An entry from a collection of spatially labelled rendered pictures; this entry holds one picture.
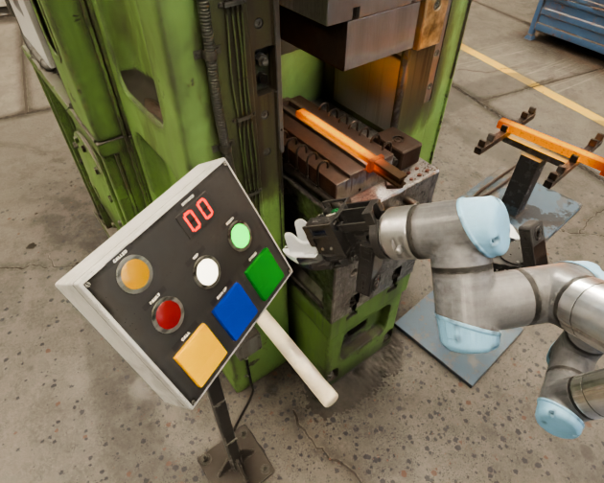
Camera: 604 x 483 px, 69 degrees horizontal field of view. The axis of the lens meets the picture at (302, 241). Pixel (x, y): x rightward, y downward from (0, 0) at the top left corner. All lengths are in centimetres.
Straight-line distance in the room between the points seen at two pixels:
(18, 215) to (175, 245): 228
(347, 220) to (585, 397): 50
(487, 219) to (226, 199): 45
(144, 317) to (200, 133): 44
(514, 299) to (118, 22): 106
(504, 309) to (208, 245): 47
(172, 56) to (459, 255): 62
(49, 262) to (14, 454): 97
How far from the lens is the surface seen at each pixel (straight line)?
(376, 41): 99
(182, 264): 74
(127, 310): 69
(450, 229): 56
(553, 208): 167
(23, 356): 225
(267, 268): 85
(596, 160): 143
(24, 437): 204
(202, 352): 76
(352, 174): 113
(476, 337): 58
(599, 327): 57
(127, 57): 129
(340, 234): 64
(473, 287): 57
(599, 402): 89
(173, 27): 89
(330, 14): 89
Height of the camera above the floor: 165
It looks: 45 degrees down
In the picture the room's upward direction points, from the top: straight up
